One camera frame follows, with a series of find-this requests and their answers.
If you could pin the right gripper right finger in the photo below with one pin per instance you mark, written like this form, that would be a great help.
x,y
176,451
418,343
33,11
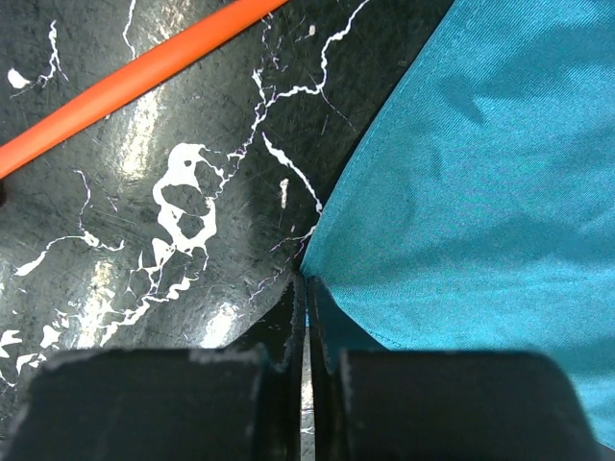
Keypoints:
x,y
371,403

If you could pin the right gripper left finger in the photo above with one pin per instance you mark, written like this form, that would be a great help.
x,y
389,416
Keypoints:
x,y
239,402

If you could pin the teal cloth napkin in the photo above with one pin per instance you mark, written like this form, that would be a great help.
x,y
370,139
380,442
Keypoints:
x,y
477,213

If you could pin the orange plastic fork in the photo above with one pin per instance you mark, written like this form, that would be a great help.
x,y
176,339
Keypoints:
x,y
134,79

